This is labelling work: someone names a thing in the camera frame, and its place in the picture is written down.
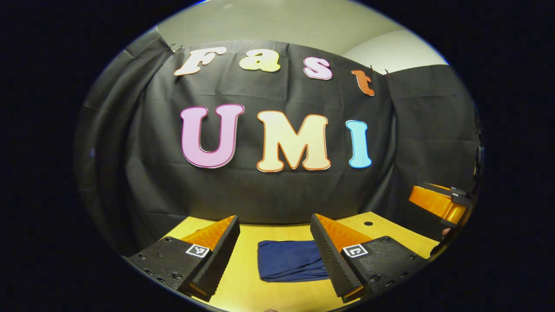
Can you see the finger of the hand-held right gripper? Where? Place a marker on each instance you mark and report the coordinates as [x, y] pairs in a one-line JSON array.
[[433, 201]]

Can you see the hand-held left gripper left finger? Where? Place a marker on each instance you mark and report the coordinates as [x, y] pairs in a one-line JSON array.
[[219, 260]]

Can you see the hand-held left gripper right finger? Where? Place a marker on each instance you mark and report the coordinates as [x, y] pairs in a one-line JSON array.
[[331, 260]]

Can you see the blue jeans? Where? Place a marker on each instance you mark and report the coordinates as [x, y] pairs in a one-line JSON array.
[[288, 260]]

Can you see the black backdrop cloth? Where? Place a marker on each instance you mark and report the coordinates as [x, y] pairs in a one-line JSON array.
[[156, 173]]

